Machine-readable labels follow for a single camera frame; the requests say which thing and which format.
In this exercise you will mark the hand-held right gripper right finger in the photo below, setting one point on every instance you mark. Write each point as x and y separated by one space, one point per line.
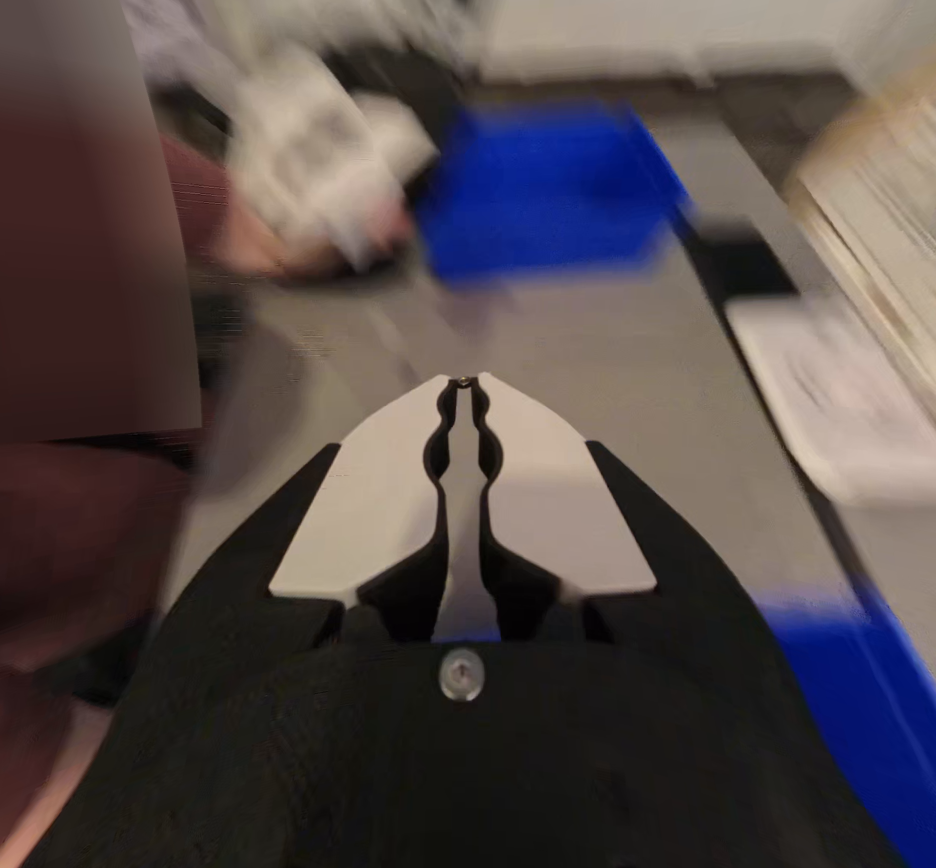
563 509

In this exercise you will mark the blue plastic bin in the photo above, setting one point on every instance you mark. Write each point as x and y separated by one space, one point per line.
870 722
541 202

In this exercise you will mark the white flat board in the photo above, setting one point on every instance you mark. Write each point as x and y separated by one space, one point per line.
841 400

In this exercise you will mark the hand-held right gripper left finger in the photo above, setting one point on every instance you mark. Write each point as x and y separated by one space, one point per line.
365 502

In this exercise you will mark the person's maroon shirt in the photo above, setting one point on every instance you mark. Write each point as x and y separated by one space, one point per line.
80 553

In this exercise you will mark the pale wooden panel stack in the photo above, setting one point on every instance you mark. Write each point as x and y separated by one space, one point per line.
877 224

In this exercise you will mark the person's left hand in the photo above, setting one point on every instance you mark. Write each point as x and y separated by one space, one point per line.
314 259

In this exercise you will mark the person's left forearm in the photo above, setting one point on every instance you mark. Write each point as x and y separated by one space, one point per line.
199 210

